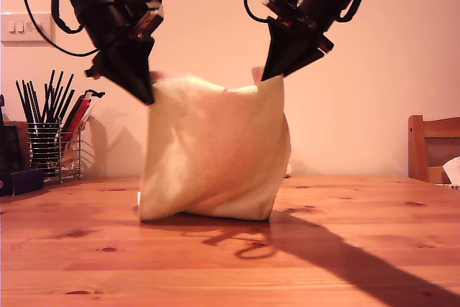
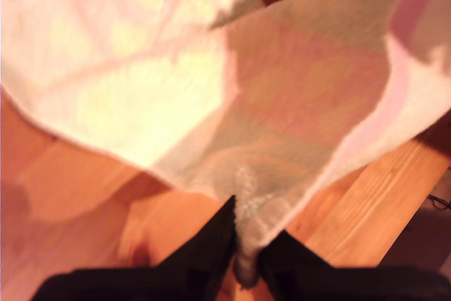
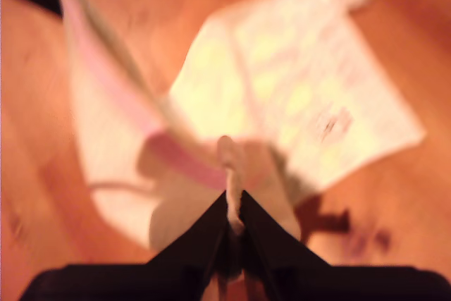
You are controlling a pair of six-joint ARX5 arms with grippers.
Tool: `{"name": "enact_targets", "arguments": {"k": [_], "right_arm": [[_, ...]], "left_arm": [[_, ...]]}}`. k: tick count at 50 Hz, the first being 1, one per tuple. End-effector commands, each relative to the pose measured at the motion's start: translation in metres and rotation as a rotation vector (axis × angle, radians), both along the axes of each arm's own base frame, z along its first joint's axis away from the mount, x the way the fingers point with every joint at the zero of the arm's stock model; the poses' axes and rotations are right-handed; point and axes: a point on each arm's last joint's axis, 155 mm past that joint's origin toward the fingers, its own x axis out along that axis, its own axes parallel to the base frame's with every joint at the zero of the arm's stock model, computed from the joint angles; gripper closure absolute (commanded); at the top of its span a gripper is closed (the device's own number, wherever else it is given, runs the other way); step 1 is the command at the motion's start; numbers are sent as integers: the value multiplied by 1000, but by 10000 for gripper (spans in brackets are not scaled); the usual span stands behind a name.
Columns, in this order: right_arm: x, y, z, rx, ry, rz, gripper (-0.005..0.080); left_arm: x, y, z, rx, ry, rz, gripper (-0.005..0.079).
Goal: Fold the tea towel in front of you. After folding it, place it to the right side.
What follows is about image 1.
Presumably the white tissue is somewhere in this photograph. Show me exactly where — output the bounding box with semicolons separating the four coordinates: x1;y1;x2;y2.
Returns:
442;155;460;188

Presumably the red handled utensil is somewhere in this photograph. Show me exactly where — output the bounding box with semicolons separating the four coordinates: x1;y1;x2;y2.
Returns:
60;89;106;142

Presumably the white light switch plate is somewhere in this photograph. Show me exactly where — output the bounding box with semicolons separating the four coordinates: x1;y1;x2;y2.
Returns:
0;13;57;47

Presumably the wooden chair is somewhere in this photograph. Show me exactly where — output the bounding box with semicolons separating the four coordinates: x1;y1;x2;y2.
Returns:
408;114;460;185

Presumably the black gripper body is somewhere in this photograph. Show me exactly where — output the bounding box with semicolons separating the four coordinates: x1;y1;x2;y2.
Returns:
267;0;346;55
83;1;155;77

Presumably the black chopstick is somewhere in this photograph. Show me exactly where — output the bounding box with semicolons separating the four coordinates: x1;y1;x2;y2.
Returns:
29;81;43;125
21;80;39;125
14;81;35;125
57;88;76;123
51;73;75;125
46;71;64;125
40;70;55;125

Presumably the cream tea towel pink trim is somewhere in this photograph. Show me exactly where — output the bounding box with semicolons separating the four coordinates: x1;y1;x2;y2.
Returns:
135;65;293;222

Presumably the chrome wire utensil rack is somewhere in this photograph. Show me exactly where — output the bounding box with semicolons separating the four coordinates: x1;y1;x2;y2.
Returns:
25;118;96;185

